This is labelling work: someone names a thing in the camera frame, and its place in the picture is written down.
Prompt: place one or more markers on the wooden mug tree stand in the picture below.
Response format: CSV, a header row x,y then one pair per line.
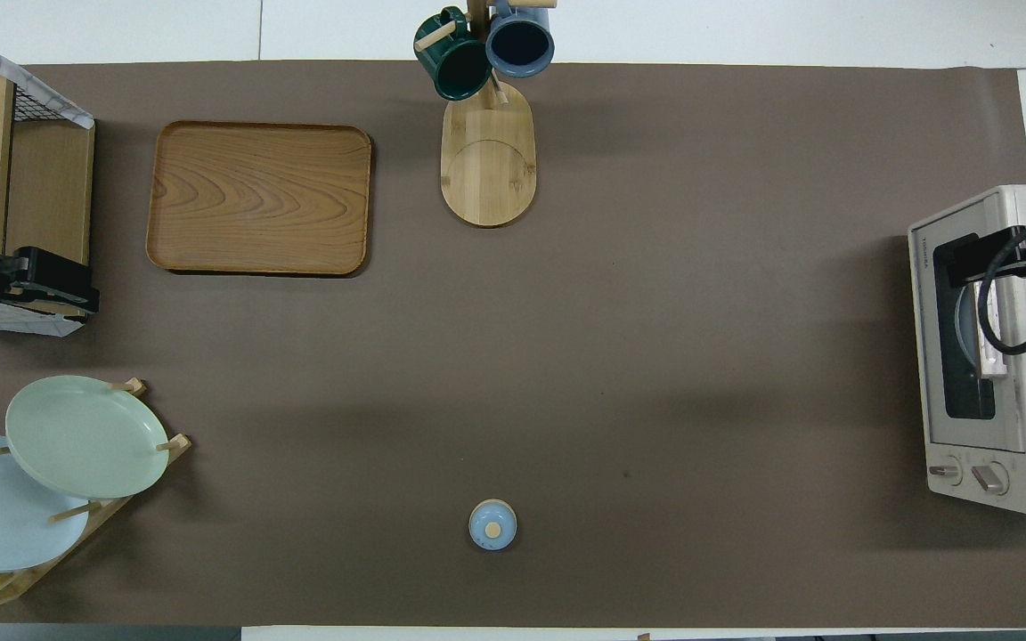
x,y
488,169

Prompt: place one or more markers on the small blue lidded jar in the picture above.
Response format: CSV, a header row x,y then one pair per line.
x,y
492,525

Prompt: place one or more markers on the blue mug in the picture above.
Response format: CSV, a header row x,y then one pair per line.
x,y
520,43

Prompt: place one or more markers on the rectangular wooden tray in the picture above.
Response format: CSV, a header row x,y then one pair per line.
x,y
259,198

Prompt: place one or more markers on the pale green plate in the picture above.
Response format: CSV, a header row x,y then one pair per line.
x,y
85,436

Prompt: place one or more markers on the wooden plate rack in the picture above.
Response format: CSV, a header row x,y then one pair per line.
x,y
112,512

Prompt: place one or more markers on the oven control knob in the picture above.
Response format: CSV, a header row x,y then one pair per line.
x,y
945,470
989,478

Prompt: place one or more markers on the dark green mug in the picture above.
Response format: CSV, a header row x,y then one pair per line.
x,y
452,64

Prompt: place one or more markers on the large brown table mat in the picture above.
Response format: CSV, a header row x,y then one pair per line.
x,y
655,356

